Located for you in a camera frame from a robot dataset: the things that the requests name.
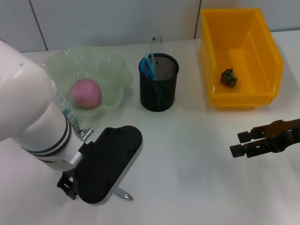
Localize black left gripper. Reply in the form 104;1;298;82
56;171;79;200

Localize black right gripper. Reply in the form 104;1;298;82
229;118;300;158

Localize grey silver ballpoint pen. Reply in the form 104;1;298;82
115;187;135;201

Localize green plastic wrapper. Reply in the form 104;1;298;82
221;67;239;88

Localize clear water bottle green label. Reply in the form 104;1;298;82
50;79;82;132

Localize pink peach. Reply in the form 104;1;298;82
70;78;103;108

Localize blue scissors with sheath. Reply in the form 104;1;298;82
140;53;165;102

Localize clear plastic ruler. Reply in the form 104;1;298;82
149;36;165;82

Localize black mesh pen cup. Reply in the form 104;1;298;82
139;53;180;113

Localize pale green glass fruit plate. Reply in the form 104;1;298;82
43;46;134;122

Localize silver left gripper connector stud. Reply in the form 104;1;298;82
78;127;95;143

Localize yellow plastic bin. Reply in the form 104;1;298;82
199;8;285;111

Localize silver black wrist camera box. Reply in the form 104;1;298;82
75;125;144;205

